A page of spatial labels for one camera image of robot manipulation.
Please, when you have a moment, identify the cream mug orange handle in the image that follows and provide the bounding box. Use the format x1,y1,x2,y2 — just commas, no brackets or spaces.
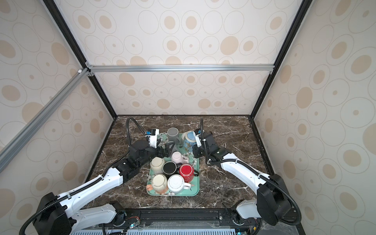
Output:
146,174,168,194

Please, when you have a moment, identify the right black frame post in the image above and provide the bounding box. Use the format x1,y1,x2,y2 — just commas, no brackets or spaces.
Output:
250,0,313,120

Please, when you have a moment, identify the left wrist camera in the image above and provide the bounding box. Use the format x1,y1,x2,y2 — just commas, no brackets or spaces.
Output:
146,128,159,148

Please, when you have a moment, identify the black frame post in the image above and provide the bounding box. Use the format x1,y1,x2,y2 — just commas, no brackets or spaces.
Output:
43,0,117,119
250,0,313,120

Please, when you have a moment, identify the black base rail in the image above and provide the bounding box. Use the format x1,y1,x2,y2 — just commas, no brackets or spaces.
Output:
52,207,306,235

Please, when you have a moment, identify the left black frame post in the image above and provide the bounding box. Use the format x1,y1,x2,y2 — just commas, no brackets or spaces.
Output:
43,0,117,119

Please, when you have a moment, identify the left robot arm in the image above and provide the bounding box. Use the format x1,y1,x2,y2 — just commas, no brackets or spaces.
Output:
19,117,175,235

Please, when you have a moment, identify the large white mug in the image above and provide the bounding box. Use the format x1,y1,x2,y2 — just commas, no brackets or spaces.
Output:
167,174,192,194

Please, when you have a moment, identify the red mug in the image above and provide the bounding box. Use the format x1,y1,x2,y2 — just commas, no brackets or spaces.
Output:
179,164,199,183

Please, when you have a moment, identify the mint green floral tray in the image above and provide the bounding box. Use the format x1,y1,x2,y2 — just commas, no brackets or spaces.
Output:
147,132,200,197

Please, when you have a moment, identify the black mug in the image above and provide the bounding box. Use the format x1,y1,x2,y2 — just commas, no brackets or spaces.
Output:
162,161,177,179

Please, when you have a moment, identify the left diagonal aluminium bar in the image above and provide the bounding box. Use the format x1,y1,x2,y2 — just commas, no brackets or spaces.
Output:
1,68,89,171

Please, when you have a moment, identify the cream beige mug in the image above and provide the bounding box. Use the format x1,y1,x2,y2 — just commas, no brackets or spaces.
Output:
150,157,165,175

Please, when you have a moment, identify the blue butterfly mug yellow inside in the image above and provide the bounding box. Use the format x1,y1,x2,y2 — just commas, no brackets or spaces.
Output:
182,131,197,152

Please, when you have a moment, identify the pale pink mug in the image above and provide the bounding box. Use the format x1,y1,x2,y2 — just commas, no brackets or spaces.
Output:
171,151,189,164

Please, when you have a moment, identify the horizontal aluminium frame bar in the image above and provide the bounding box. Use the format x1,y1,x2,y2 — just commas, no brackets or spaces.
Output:
89,64,274,72

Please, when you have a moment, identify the tall dark grey mug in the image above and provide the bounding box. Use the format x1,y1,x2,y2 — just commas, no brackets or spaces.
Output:
167,127,182,145

